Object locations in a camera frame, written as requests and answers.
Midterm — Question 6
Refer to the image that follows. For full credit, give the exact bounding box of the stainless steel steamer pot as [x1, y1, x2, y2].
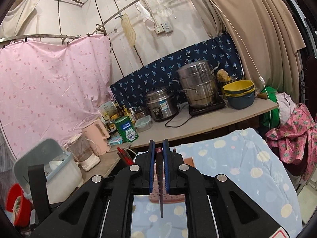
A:
[172, 60, 221, 109]

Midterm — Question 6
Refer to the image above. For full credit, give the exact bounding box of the dark red chopstick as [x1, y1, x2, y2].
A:
[155, 148, 164, 218]

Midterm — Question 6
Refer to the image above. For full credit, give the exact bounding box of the beige hanging cutting board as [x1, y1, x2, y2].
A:
[121, 13, 137, 47]

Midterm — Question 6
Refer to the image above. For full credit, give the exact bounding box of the yellow bowl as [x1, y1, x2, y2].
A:
[222, 80, 255, 93]

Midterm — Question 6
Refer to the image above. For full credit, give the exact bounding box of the white cable with switch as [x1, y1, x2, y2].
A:
[198, 0, 271, 97]

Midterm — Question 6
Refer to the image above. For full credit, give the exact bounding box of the metal curtain rod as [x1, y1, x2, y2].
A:
[0, 0, 199, 45]

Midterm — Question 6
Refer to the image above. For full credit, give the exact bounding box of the light blue printed tablecloth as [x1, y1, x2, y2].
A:
[130, 127, 304, 238]

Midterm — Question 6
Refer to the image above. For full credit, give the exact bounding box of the red bucket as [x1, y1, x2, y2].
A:
[5, 183, 34, 228]

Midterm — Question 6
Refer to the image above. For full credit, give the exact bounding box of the clear plastic food container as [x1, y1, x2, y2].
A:
[134, 115, 152, 133]

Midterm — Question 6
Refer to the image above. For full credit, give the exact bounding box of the green cloth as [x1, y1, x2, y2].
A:
[262, 86, 281, 130]

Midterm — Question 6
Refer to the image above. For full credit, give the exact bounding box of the navy printed cloth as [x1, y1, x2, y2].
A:
[109, 34, 244, 110]

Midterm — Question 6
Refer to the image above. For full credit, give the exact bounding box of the black metal rack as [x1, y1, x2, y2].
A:
[300, 54, 317, 119]

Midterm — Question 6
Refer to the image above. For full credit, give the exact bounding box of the black induction cooker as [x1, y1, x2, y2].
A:
[189, 98, 226, 116]

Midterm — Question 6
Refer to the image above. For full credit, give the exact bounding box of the green can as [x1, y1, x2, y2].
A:
[114, 115, 139, 143]

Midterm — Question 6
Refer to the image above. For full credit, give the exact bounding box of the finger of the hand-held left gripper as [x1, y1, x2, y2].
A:
[27, 165, 53, 219]

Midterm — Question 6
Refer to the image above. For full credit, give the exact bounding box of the stainless steel rice cooker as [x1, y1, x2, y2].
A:
[145, 86, 180, 122]

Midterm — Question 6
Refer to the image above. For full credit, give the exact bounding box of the pink electric kettle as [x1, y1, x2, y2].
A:
[82, 118, 112, 155]

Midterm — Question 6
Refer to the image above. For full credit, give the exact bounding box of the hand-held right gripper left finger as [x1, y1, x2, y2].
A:
[29, 139, 156, 238]

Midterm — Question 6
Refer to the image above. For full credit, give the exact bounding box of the pink pineapple print cloth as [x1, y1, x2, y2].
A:
[266, 102, 317, 164]

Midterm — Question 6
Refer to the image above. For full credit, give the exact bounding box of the brown loofah sponge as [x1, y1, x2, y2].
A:
[216, 69, 230, 83]

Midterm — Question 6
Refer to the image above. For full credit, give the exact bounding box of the white hanging cloth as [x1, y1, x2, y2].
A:
[135, 2, 156, 32]

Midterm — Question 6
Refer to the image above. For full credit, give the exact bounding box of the glass jug appliance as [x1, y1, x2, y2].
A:
[63, 133, 101, 172]

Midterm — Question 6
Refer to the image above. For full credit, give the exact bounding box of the blue bowl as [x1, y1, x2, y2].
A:
[226, 91, 256, 110]

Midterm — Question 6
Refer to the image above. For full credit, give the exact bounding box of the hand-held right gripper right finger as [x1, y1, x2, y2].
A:
[162, 139, 283, 238]

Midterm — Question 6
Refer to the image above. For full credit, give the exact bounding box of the pink perforated utensil holder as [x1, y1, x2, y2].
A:
[134, 151, 197, 204]

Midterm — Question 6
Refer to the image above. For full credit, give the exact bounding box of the pink dotted curtain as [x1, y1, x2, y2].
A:
[0, 34, 115, 159]

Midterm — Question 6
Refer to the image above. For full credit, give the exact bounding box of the wall socket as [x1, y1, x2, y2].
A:
[155, 22, 173, 34]

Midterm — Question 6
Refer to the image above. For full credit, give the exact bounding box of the white strainer ladle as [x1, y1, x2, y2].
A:
[157, 1, 172, 17]

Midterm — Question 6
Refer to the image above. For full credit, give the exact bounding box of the beige curtain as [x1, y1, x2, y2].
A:
[198, 0, 307, 98]

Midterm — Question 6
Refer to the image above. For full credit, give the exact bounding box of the cream hanging cloth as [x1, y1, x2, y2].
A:
[0, 0, 40, 39]

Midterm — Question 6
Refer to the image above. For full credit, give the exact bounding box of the black power cable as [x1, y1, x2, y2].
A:
[164, 104, 192, 129]

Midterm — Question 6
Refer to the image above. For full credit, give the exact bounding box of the group of condiment bottles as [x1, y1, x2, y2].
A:
[98, 101, 137, 132]

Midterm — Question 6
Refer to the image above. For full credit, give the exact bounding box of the white bin with blue rim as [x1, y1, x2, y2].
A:
[13, 138, 84, 204]

